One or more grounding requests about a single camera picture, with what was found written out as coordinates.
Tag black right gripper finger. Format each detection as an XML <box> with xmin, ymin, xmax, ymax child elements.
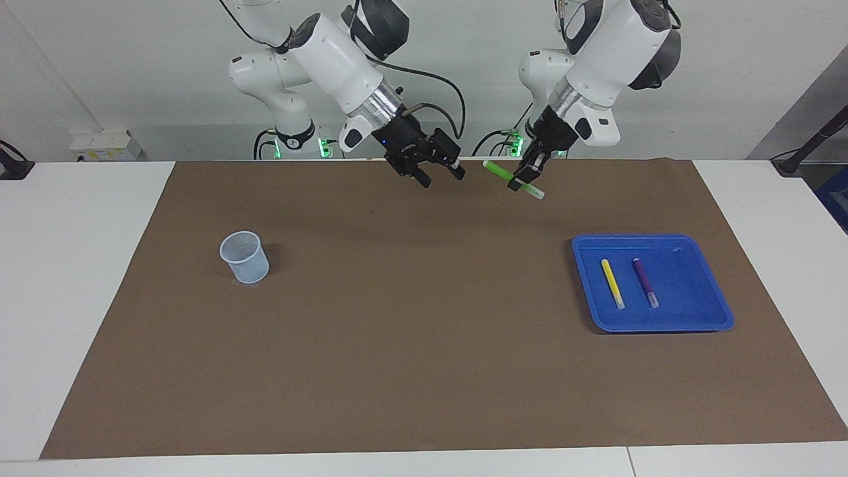
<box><xmin>427</xmin><ymin>129</ymin><xmax>466</xmax><ymax>181</ymax></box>
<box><xmin>397</xmin><ymin>159</ymin><xmax>431</xmax><ymax>188</ymax></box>

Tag green pen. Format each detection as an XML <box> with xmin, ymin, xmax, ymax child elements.
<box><xmin>482</xmin><ymin>160</ymin><xmax>546</xmax><ymax>200</ymax></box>

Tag yellow pen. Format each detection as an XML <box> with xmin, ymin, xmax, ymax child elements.
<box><xmin>601</xmin><ymin>259</ymin><xmax>625</xmax><ymax>310</ymax></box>

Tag purple pen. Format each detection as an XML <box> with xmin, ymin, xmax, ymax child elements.
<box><xmin>632</xmin><ymin>258</ymin><xmax>660</xmax><ymax>309</ymax></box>

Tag blue plastic tray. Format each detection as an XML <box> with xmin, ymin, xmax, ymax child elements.
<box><xmin>572</xmin><ymin>234</ymin><xmax>735</xmax><ymax>333</ymax></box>

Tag brown table mat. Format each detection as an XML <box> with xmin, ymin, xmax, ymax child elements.
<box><xmin>40</xmin><ymin>158</ymin><xmax>848</xmax><ymax>460</ymax></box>

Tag pale blue mesh pen cup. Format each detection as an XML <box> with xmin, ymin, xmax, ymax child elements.
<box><xmin>219</xmin><ymin>231</ymin><xmax>270</xmax><ymax>285</ymax></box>

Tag black stand pole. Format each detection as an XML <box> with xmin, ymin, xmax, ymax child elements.
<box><xmin>770</xmin><ymin>103</ymin><xmax>848</xmax><ymax>178</ymax></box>

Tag blue bin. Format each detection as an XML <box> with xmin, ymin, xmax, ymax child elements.
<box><xmin>816</xmin><ymin>166</ymin><xmax>848</xmax><ymax>234</ymax></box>

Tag white power strip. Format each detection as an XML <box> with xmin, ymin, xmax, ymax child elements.
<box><xmin>69</xmin><ymin>129</ymin><xmax>143</xmax><ymax>162</ymax></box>

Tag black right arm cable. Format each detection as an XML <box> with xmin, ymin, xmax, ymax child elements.
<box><xmin>366</xmin><ymin>56</ymin><xmax>466</xmax><ymax>140</ymax></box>

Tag black clamp mount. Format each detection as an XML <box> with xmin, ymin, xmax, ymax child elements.
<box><xmin>0</xmin><ymin>140</ymin><xmax>35</xmax><ymax>181</ymax></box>

